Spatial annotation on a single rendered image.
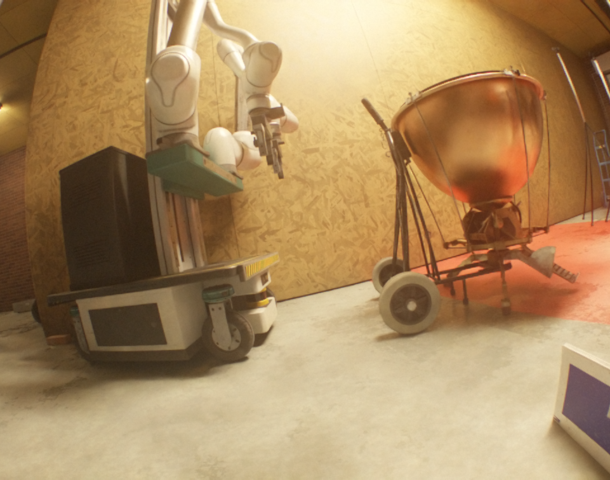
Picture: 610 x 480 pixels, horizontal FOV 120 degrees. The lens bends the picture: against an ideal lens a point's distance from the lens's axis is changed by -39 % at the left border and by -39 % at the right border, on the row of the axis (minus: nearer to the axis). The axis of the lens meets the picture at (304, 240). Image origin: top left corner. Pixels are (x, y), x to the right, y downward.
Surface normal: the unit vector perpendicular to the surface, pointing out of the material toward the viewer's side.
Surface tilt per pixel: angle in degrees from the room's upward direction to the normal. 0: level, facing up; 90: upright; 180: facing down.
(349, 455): 0
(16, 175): 90
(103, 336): 90
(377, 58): 90
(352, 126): 90
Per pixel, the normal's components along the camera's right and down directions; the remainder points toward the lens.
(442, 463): -0.18, -0.98
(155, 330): -0.07, 0.02
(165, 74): 0.37, -0.02
